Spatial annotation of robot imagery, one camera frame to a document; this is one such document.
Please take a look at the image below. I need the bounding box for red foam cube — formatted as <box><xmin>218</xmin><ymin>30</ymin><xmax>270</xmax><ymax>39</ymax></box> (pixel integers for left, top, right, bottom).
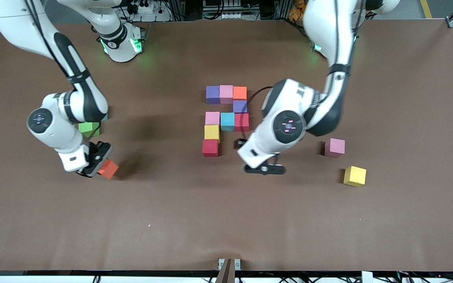
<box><xmin>202</xmin><ymin>139</ymin><xmax>219</xmax><ymax>158</ymax></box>
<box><xmin>234</xmin><ymin>113</ymin><xmax>250</xmax><ymax>132</ymax></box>

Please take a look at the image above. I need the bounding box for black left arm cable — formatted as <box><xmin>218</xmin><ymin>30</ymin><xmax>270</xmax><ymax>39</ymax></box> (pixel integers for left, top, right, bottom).
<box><xmin>245</xmin><ymin>0</ymin><xmax>365</xmax><ymax>114</ymax></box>

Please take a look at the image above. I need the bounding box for green foam cube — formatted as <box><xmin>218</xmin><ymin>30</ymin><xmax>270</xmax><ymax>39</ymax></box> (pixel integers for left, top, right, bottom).
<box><xmin>78</xmin><ymin>122</ymin><xmax>101</xmax><ymax>139</ymax></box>

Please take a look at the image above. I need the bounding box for table cover sheet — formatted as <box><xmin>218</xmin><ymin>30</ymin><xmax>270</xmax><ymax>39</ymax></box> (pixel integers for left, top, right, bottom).
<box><xmin>0</xmin><ymin>19</ymin><xmax>453</xmax><ymax>272</ymax></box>

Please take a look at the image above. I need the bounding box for small metal edge bracket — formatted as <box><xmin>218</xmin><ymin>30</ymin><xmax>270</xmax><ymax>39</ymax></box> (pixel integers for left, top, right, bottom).
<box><xmin>218</xmin><ymin>258</ymin><xmax>241</xmax><ymax>272</ymax></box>

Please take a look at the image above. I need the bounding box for white power strip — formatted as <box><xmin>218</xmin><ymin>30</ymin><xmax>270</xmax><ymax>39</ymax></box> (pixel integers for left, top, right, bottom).
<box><xmin>126</xmin><ymin>2</ymin><xmax>172</xmax><ymax>22</ymax></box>
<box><xmin>202</xmin><ymin>11</ymin><xmax>243</xmax><ymax>20</ymax></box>

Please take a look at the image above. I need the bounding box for yellow foam cube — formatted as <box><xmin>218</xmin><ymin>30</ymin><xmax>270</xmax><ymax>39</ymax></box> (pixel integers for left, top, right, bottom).
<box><xmin>343</xmin><ymin>165</ymin><xmax>367</xmax><ymax>187</ymax></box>
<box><xmin>204</xmin><ymin>125</ymin><xmax>221</xmax><ymax>143</ymax></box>

